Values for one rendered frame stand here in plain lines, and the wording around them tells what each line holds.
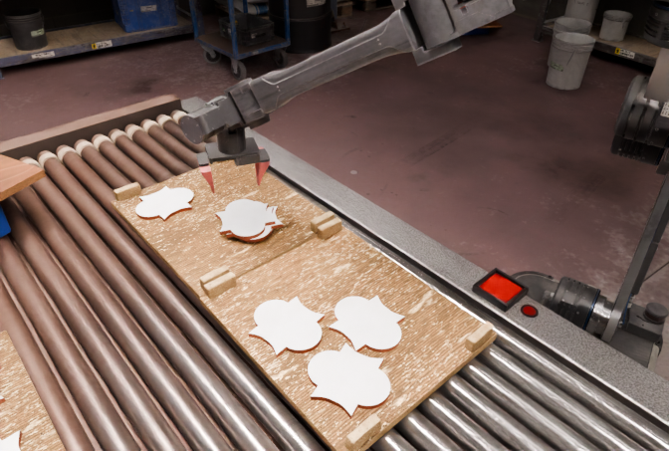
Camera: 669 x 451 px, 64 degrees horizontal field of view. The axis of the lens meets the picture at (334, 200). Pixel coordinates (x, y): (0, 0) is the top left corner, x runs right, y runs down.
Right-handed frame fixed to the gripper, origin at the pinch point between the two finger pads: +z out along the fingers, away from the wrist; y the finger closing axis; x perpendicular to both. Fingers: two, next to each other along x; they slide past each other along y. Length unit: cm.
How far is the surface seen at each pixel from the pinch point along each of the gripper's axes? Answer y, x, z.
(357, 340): 11.6, -42.1, 7.4
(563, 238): 166, 57, 100
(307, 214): 14.7, -3.7, 8.6
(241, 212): 0.3, -2.1, 5.9
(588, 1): 369, 287, 57
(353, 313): 13.3, -36.0, 7.4
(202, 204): -6.9, 8.0, 9.0
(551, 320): 48, -47, 10
